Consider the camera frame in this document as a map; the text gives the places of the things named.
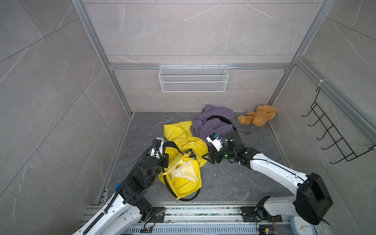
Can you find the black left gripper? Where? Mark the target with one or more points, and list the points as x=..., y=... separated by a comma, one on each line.
x=163, y=160

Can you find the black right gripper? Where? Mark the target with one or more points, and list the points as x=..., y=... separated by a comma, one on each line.
x=213, y=153

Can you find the yellow trousers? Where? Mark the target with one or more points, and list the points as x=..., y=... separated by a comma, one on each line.
x=181, y=134

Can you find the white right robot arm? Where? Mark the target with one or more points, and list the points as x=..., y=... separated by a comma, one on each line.
x=310, y=198

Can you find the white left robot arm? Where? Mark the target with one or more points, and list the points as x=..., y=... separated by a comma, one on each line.
x=127, y=206

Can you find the purple garment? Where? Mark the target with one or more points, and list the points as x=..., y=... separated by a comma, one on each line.
x=203, y=128

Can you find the brown teddy bear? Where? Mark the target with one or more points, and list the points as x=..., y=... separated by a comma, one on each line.
x=260, y=117

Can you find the white analog clock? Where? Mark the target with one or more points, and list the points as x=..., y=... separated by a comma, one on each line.
x=301, y=227

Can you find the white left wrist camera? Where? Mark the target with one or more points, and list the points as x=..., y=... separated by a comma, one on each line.
x=157, y=148

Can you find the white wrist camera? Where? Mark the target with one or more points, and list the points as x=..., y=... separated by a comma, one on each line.
x=157, y=148
x=215, y=140

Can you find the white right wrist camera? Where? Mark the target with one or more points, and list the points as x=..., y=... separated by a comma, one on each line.
x=215, y=140

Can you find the metal base rail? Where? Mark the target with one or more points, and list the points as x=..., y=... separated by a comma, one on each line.
x=191, y=218

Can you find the white wire mesh basket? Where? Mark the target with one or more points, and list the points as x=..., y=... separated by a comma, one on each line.
x=193, y=78

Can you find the black wire hook rack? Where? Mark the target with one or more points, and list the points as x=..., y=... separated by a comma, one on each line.
x=337, y=139

